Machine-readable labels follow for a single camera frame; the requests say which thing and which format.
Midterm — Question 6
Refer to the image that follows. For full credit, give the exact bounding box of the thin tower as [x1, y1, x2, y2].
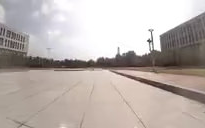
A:
[115, 46, 121, 58]

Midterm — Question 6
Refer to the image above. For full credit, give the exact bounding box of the row of trees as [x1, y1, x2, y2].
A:
[0, 49, 164, 69]

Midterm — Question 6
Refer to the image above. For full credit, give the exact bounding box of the low flat planter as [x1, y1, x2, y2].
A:
[53, 68, 87, 72]

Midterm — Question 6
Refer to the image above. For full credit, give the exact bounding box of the grey concrete slab plaza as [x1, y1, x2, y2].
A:
[0, 69, 205, 128]

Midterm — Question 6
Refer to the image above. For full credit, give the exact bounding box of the dark low kerb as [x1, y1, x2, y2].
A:
[108, 69, 205, 108]

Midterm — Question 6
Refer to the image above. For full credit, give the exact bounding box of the pale paved strip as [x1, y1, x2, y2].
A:
[112, 68, 205, 96]

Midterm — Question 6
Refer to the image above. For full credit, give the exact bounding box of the large grey building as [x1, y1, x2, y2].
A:
[159, 7, 205, 68]

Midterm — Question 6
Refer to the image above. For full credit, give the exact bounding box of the grass patch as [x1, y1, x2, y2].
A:
[156, 67, 205, 78]

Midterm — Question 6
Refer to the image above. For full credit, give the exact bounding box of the white multi-storey building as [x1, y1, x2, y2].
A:
[0, 19, 30, 69]

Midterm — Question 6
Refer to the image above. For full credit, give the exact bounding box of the ring-topped lamp pole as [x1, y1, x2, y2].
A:
[146, 28, 157, 72]

